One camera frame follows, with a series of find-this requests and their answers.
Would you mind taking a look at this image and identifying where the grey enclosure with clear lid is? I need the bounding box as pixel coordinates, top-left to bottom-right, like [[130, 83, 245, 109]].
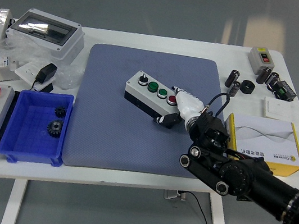
[[2, 4, 89, 65]]

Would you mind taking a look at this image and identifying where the black module with green terminal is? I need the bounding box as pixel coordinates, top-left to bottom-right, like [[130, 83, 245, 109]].
[[267, 77, 299, 103]]

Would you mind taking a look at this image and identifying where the blue plastic bin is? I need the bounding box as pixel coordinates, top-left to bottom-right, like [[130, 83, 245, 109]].
[[0, 84, 75, 172]]

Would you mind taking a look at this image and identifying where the blue-grey mat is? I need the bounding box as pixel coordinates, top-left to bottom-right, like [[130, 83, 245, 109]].
[[60, 39, 236, 190]]

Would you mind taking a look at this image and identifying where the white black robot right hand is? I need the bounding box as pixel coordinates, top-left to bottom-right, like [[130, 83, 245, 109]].
[[152, 83, 208, 134]]

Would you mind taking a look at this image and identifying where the grey bracket under table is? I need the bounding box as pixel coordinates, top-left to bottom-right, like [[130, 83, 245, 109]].
[[163, 188, 187, 202]]

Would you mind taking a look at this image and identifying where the small black plug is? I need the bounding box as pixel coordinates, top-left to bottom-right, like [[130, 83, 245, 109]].
[[39, 81, 56, 94]]

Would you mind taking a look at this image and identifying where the small black bevel gear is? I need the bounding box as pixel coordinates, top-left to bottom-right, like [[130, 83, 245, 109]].
[[53, 104, 68, 119]]

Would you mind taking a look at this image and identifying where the yellow white cardboard box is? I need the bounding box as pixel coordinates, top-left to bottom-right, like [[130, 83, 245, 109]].
[[217, 111, 299, 179]]

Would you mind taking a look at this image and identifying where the large black bevel gear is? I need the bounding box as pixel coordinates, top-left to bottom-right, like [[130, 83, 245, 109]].
[[45, 118, 65, 140]]

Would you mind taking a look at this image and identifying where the black hex nut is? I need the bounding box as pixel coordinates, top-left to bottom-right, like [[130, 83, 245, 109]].
[[239, 79, 257, 95]]

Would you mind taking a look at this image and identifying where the black power adapter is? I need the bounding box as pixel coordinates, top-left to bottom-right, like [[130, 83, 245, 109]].
[[29, 60, 58, 94]]

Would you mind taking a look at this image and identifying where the grey four-button control box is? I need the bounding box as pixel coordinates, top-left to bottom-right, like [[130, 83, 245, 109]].
[[121, 68, 186, 125]]

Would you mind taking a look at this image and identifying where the white wall socket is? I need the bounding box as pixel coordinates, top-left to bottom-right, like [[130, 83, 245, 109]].
[[12, 59, 58, 94]]

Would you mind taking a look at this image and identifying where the white wall switch plate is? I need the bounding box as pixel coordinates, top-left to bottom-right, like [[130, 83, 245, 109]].
[[261, 96, 295, 122]]

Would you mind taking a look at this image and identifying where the grey metal plate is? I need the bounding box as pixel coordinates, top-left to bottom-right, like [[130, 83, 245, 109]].
[[0, 67, 22, 86]]

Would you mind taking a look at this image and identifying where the grey two-button switch box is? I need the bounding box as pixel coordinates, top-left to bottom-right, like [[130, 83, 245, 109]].
[[245, 45, 277, 77]]

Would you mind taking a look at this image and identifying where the clear plastic bag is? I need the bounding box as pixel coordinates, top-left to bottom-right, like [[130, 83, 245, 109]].
[[0, 28, 90, 93]]

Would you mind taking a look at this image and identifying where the white table leg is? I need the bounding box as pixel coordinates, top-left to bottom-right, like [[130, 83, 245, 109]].
[[205, 192, 235, 224], [1, 177, 28, 224]]

